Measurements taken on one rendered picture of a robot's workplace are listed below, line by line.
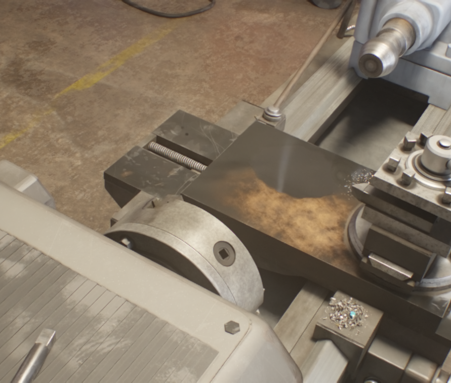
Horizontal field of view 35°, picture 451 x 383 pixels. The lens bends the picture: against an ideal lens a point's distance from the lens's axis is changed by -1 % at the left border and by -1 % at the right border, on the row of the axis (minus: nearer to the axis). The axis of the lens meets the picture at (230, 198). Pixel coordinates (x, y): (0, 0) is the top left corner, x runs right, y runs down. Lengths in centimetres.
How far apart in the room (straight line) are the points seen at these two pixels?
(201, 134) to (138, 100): 167
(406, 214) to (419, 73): 82
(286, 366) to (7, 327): 27
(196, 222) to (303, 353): 45
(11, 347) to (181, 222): 37
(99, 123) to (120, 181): 165
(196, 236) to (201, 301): 25
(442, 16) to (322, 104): 37
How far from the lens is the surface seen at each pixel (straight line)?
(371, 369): 144
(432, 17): 184
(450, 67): 199
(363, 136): 205
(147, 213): 100
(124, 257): 76
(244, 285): 99
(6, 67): 360
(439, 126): 198
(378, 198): 127
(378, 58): 162
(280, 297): 156
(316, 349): 133
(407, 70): 203
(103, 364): 67
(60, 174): 293
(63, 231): 79
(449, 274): 139
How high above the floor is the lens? 189
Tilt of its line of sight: 42 degrees down
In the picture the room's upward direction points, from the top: 8 degrees clockwise
